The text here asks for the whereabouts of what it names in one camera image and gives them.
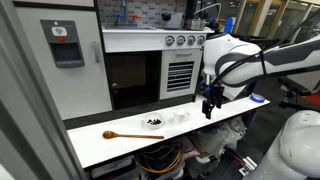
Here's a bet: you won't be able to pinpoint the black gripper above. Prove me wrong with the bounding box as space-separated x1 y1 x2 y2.
201 84 225 120

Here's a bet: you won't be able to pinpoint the wooden spoon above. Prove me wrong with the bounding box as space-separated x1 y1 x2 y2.
102 130 165 140

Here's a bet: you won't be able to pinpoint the white bowl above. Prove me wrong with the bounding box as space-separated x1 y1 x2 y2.
143 112 165 131

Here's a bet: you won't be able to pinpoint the clear plastic bag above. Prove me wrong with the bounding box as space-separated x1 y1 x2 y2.
186 116 248 168

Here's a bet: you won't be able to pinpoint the white slatted cabinet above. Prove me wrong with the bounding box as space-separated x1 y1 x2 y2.
159 48 204 101

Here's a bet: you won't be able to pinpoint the dark beans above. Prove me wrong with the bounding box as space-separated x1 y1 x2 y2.
146 118 163 126

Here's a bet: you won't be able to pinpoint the grey metal box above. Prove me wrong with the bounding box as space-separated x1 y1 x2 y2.
185 18 206 32

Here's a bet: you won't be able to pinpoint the grey toy pot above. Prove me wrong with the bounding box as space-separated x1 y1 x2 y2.
161 12 184 30

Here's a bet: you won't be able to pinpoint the white toy kitchen unit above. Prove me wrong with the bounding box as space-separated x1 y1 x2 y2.
13 0 216 122

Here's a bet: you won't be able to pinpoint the toy sink faucet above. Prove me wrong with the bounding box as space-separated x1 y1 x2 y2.
113 0 139 28

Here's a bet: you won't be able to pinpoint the grey dispenser panel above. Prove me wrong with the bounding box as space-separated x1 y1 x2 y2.
40 19 85 69

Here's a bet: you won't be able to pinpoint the grey vertical panel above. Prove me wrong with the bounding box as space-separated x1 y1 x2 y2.
0 0 86 180

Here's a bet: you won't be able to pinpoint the black metal frame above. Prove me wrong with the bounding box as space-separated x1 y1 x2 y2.
246 80 260 98

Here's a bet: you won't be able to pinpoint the grey oven door handle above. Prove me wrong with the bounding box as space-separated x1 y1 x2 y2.
175 51 193 58

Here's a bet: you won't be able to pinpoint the silver metal bracket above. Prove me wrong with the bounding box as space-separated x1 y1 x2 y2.
238 156 258 177

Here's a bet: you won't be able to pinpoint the yellow cables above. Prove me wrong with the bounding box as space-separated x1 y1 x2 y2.
139 149 183 175

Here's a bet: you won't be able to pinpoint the white curved cable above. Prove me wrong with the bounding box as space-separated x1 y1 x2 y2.
193 2 223 21

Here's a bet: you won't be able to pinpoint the grey fridge door handle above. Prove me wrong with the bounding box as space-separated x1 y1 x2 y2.
91 40 102 64

